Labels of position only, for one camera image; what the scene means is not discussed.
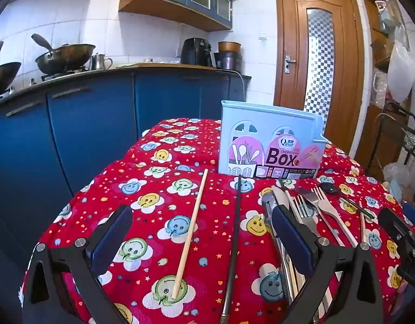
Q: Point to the wooden shelf unit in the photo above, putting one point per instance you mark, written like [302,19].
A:
[379,40]

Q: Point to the wooden chopstick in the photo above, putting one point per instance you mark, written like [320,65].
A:
[362,226]
[190,229]

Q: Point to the white wall switch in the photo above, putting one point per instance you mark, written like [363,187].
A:
[263,35]

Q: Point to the blue kitchen base cabinets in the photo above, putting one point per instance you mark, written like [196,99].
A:
[75,125]

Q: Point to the black spoon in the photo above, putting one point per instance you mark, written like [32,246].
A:
[329,188]

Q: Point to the wooden door with glass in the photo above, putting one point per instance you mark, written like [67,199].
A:
[292,23]

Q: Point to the clear plastic bag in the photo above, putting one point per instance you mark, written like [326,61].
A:
[400,71]

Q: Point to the dark rice cooker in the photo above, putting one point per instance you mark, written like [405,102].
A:
[227,62]

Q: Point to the large dark wok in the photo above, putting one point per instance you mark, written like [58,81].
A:
[69,55]

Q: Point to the gas stove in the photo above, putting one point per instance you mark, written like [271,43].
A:
[64,74]

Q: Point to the small dark wok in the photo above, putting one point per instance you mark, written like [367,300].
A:
[3,77]

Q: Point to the wooden cutting board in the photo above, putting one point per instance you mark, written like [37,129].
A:
[167,66]

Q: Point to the black metal rack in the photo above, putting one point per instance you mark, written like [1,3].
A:
[401,111]

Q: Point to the black chopstick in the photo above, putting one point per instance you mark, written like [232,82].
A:
[281,183]
[235,229]

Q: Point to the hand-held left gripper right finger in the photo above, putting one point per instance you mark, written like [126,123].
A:
[292,239]

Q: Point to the cream plastic fork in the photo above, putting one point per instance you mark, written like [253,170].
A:
[332,214]

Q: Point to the cream plastic knife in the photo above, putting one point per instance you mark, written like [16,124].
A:
[281,197]

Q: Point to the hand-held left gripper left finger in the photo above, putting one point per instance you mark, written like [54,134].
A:
[109,239]

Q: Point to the black air fryer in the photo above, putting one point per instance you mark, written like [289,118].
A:
[195,52]

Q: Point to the light blue utensil box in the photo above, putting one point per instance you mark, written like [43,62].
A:
[248,114]

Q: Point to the copper pot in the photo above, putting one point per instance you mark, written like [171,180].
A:
[229,47]

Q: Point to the metal fork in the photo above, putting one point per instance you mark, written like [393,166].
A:
[312,199]
[300,209]

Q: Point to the metal kettle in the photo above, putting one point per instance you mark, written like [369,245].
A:
[98,62]

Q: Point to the red smiley flower tablecloth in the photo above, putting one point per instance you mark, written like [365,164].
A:
[102,189]

